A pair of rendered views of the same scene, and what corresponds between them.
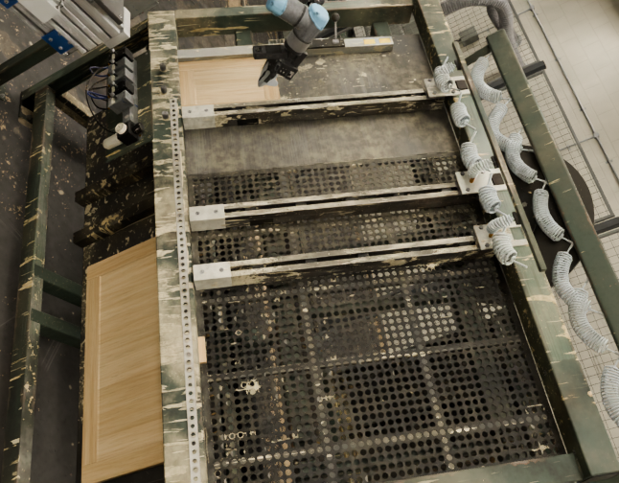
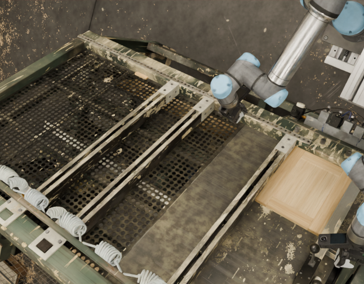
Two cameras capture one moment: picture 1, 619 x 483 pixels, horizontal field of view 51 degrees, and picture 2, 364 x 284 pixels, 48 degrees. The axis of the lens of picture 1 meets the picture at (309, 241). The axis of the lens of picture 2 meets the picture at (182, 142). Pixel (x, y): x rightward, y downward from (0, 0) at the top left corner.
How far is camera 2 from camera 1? 264 cm
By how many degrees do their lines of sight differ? 70
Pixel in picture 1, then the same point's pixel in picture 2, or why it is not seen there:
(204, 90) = (311, 170)
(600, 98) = not seen: outside the picture
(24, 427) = (191, 62)
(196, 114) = (283, 141)
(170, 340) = (154, 63)
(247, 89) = (292, 193)
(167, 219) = not seen: hidden behind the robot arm
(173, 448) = (113, 44)
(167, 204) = not seen: hidden behind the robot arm
